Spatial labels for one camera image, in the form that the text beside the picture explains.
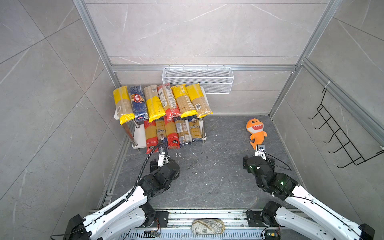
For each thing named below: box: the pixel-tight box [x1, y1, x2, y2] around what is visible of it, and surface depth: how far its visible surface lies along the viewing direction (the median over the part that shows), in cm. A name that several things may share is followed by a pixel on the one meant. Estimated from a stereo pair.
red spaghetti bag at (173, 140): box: [163, 116, 181, 150], surface depth 99 cm
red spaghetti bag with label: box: [157, 83, 182, 122], surface depth 76 cm
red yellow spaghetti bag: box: [144, 120, 159, 155], surface depth 100 cm
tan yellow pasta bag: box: [143, 84, 166, 123], surface depth 76 cm
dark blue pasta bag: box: [155, 119, 168, 146], surface depth 100 cm
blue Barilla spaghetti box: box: [129, 85, 149, 122], surface depth 75 cm
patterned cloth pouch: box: [191, 218, 225, 235], surface depth 70 cm
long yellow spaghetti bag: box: [113, 85, 135, 125], surface depth 74 cm
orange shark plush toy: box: [246, 118, 268, 150], surface depth 106 cm
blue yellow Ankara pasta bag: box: [187, 115, 202, 142], surface depth 100 cm
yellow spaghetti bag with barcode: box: [186, 83, 213, 119], surface depth 77 cm
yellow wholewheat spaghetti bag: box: [171, 84, 198, 118], surface depth 77 cm
